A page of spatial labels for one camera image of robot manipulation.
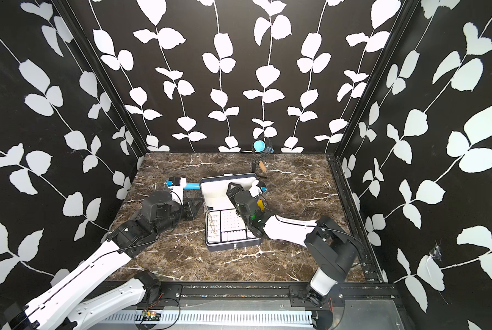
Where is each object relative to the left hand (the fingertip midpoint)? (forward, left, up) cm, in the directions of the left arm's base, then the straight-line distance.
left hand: (204, 197), depth 71 cm
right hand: (+10, -7, -6) cm, 14 cm away
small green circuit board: (-32, +20, -27) cm, 46 cm away
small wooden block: (+33, -24, -23) cm, 47 cm away
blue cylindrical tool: (+1, +5, +7) cm, 8 cm away
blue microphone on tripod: (+25, -21, 0) cm, 33 cm away
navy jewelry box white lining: (-3, -5, -19) cm, 20 cm away
